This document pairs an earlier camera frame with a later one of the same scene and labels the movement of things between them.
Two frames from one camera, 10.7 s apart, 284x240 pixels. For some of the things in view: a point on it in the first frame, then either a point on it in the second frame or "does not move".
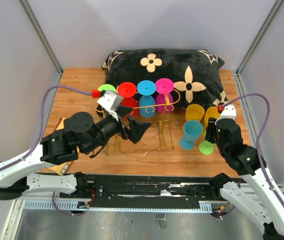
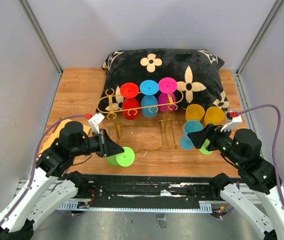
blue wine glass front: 192,129 does not move
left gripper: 137,129 to 107,147
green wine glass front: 206,147 does not move
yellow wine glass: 211,112 does not move
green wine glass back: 107,87 to 125,159
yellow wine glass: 194,112 does not move
